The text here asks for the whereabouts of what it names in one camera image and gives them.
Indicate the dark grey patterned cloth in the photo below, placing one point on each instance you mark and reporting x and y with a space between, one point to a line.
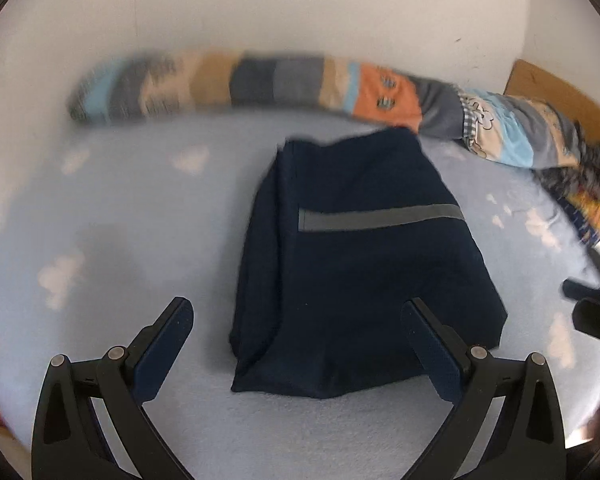
577 170

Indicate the light blue bed sheet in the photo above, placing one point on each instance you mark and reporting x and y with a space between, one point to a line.
130 220

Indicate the wooden headboard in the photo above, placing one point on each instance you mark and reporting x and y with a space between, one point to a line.
545 85

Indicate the navy jacket with red collar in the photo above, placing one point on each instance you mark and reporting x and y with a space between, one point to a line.
360 280

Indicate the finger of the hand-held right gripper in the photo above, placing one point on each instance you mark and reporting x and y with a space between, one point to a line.
577 290

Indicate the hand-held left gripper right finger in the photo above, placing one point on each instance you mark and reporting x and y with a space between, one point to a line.
432 355

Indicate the striped patchwork blanket roll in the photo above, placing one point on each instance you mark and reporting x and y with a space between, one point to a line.
290 77

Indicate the navy star printed cloth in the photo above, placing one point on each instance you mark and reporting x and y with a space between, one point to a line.
592 217

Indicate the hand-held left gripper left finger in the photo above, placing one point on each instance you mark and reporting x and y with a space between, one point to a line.
160 355

